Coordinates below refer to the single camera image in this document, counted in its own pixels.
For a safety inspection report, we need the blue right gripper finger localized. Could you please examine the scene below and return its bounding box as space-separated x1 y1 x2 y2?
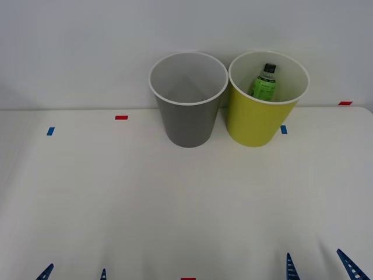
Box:
336 248 370 280
286 252 301 280

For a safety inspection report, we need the green plastic bottle black cap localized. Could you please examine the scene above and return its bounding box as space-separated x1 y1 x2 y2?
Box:
248 62 277 102

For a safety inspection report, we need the yellow-green plastic bin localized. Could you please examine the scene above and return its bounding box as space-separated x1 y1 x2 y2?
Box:
227 50 310 148

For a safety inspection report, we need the grey plastic bin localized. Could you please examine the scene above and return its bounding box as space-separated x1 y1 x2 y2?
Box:
148 51 229 149

